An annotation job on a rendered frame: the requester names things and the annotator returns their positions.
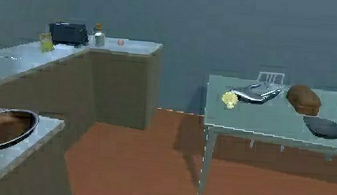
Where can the yellow lettuce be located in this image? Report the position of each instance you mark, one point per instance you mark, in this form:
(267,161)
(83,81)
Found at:
(230,99)

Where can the small red tomato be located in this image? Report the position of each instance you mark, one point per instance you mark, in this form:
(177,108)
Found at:
(120,42)

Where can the grey bottle with brown top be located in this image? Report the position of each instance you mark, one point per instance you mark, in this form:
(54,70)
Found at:
(99,37)

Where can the pale green table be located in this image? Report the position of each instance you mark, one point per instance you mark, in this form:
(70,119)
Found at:
(268,123)

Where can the pale chair back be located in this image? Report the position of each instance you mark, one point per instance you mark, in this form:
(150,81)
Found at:
(271,78)

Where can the black toaster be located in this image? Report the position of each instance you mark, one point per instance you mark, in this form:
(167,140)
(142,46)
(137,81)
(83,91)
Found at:
(68,33)

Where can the yellow green cup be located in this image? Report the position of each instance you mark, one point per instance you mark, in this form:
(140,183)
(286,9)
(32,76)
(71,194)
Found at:
(46,42)

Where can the brown bread loaf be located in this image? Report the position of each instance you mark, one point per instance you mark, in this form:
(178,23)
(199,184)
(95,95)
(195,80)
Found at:
(304,99)

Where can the black flat plate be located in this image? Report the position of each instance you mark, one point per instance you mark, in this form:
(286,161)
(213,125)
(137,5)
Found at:
(324,128)

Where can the dark round pan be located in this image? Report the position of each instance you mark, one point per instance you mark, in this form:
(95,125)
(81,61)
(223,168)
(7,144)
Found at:
(0,129)

